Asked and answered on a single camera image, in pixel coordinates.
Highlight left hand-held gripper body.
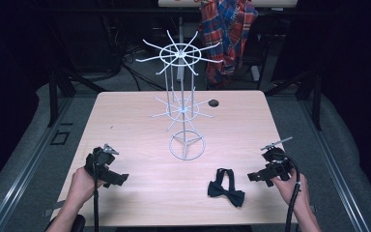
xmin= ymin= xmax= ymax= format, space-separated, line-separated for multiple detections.
xmin=83 ymin=143 xmax=121 ymax=182

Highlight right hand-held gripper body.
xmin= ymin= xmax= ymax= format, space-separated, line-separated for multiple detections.
xmin=260 ymin=136 xmax=295 ymax=182

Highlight black bow tie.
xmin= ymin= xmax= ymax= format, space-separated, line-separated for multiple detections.
xmin=207 ymin=167 xmax=246 ymax=209

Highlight white wire display rack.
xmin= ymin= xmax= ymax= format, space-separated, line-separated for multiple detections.
xmin=135 ymin=29 xmax=224 ymax=161

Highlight person's left hand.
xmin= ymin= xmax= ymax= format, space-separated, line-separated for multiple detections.
xmin=68 ymin=166 xmax=106 ymax=211

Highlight person's right hand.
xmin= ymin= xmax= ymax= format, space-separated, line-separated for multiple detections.
xmin=270 ymin=169 xmax=311 ymax=215

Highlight black chair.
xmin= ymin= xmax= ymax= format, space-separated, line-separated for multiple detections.
xmin=45 ymin=214 xmax=87 ymax=232

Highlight black metal stand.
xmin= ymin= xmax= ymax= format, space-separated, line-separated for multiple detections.
xmin=45 ymin=69 xmax=108 ymax=129
xmin=264 ymin=69 xmax=324 ymax=131

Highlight red blue plaid cloth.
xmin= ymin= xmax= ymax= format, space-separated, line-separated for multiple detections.
xmin=198 ymin=0 xmax=259 ymax=88

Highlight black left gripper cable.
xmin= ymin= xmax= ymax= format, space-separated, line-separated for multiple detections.
xmin=92 ymin=153 xmax=100 ymax=232

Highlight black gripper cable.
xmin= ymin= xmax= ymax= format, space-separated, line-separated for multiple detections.
xmin=92 ymin=153 xmax=100 ymax=232
xmin=284 ymin=155 xmax=302 ymax=232

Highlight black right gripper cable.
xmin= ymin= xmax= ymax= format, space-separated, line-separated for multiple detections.
xmin=284 ymin=155 xmax=302 ymax=232

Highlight grey metal floor rail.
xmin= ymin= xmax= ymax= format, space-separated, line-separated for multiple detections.
xmin=0 ymin=96 xmax=75 ymax=232
xmin=298 ymin=100 xmax=371 ymax=232

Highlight black floor cables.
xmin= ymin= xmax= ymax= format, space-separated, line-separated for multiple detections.
xmin=121 ymin=44 xmax=167 ymax=92

